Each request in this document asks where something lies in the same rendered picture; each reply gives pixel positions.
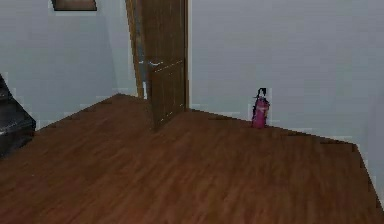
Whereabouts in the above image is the brown wooden room door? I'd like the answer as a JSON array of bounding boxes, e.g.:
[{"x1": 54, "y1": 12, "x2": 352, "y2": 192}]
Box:
[{"x1": 125, "y1": 0, "x2": 190, "y2": 130}]

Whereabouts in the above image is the pink spray bottle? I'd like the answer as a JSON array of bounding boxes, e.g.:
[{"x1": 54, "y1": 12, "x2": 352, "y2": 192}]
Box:
[{"x1": 251, "y1": 87, "x2": 271, "y2": 129}]

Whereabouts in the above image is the black furniture piece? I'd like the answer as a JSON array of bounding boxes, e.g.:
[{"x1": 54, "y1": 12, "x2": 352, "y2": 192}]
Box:
[{"x1": 0, "y1": 73, "x2": 37, "y2": 158}]

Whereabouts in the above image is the silver door handle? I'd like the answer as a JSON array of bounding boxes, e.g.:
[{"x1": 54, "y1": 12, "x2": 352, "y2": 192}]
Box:
[{"x1": 138, "y1": 60, "x2": 164, "y2": 68}]

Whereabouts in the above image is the brown framed wall picture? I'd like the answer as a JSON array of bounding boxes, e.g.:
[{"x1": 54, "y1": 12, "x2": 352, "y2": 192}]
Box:
[{"x1": 50, "y1": 0, "x2": 98, "y2": 12}]

